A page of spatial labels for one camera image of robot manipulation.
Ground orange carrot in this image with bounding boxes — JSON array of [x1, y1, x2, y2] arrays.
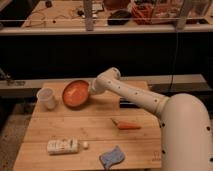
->
[[112, 120, 140, 130]]

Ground black hanging cable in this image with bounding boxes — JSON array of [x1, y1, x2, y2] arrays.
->
[[169, 29, 180, 91]]

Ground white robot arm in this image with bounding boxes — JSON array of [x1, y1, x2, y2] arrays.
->
[[89, 67, 213, 171]]

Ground dark bowl on bench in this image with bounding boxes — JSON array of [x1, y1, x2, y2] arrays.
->
[[107, 10, 131, 26]]

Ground orange crate on bench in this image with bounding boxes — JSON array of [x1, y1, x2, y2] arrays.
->
[[131, 4, 153, 25]]

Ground blue cloth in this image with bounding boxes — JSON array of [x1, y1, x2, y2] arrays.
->
[[99, 146, 125, 171]]

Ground grey metal post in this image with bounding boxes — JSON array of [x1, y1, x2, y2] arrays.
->
[[175, 0, 192, 31], [83, 0, 93, 31]]

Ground white plastic bottle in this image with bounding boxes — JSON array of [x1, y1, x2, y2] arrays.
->
[[47, 138, 79, 155]]

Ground translucent plastic cup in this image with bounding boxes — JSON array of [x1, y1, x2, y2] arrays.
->
[[37, 88, 56, 110]]

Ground orange ceramic bowl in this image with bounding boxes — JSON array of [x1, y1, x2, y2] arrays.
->
[[62, 80, 89, 108]]

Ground grey metal post right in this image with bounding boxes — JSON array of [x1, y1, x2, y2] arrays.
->
[[175, 0, 192, 31]]

